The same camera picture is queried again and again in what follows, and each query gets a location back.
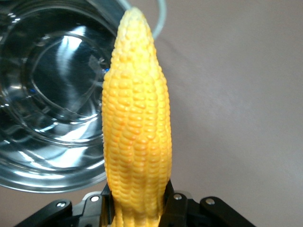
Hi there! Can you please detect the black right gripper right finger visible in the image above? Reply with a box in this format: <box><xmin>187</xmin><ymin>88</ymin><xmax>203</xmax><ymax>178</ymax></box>
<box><xmin>162</xmin><ymin>179</ymin><xmax>257</xmax><ymax>227</ymax></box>

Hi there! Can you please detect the yellow corn cob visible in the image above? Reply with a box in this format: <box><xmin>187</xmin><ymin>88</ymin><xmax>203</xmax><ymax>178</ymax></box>
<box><xmin>101</xmin><ymin>6</ymin><xmax>173</xmax><ymax>227</ymax></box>

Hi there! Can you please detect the steel pot with loop handles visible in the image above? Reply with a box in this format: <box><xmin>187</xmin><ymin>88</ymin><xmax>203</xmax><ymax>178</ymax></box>
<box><xmin>0</xmin><ymin>0</ymin><xmax>168</xmax><ymax>194</ymax></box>

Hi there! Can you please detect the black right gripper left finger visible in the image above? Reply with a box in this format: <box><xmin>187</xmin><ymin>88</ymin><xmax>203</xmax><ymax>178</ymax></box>
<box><xmin>14</xmin><ymin>183</ymin><xmax>115</xmax><ymax>227</ymax></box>

